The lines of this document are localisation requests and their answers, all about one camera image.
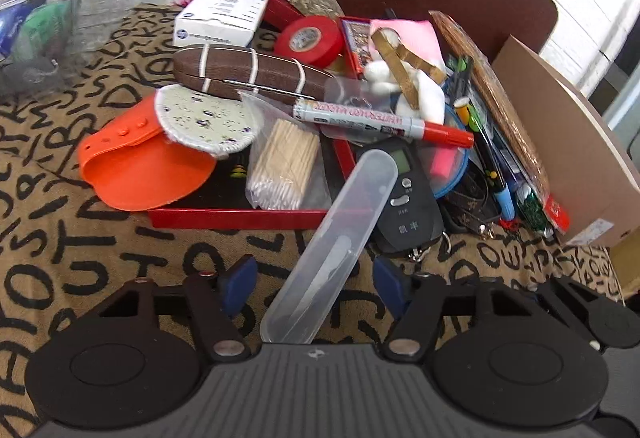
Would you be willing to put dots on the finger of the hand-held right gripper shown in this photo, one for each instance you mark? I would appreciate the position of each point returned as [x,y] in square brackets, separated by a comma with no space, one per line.
[567,295]

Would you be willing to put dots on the red card box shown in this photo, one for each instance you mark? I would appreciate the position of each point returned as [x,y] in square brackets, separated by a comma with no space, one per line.
[356,45]

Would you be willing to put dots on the bag of cotton swabs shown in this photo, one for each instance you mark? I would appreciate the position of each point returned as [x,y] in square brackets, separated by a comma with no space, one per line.
[285,158]

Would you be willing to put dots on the red cap whiteboard marker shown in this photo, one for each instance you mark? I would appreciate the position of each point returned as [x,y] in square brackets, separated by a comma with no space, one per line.
[360,118]

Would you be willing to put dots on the pink sticky notes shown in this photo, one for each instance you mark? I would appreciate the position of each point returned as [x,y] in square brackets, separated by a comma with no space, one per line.
[442,165]

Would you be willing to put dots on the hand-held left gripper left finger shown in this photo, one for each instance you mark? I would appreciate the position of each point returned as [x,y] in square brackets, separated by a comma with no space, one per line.
[239,282]

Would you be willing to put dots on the wrapped cork board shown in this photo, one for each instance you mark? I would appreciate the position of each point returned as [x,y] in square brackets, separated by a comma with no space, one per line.
[495,93]

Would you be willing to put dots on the letter print table cloth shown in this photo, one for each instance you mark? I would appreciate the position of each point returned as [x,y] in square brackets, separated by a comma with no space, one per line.
[75,243]

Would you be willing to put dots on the cardboard box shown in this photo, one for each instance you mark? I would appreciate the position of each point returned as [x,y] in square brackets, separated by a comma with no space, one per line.
[565,143]

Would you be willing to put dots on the white paper box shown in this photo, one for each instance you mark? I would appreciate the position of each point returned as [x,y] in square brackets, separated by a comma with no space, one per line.
[220,15]

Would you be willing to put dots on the brown striped glasses case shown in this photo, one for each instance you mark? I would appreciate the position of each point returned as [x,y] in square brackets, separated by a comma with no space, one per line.
[250,70]

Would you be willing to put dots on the blue tube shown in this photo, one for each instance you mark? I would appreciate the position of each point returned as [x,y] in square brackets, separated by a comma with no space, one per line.
[7,33]

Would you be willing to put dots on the black digital hanging scale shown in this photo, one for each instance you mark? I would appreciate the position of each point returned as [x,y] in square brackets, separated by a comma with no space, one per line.
[407,213]

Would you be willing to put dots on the round speckled coaster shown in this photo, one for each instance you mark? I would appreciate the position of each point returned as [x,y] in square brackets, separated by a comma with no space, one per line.
[205,118]

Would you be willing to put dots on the red tape roll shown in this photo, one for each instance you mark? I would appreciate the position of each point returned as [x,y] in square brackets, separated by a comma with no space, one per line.
[305,38]

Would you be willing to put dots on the red flat box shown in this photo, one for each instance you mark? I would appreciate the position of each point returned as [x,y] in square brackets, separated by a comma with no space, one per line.
[272,5]

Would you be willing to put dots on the green bottle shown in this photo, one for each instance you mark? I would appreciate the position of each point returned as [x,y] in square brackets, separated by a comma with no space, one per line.
[47,25]

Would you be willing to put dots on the clear plastic storage bin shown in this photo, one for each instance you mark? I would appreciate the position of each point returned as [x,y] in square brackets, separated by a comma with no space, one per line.
[65,3]

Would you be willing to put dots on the red tray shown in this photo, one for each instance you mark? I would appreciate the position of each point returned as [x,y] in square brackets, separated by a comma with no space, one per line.
[225,219]

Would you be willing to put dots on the clear plastic toothbrush case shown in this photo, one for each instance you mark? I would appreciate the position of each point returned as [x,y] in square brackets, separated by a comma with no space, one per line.
[332,238]

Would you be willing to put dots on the white pink sock pair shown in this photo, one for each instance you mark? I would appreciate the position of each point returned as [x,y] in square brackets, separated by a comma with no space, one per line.
[430,93]

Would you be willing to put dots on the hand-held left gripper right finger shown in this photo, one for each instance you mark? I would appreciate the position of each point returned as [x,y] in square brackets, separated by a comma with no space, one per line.
[390,285]

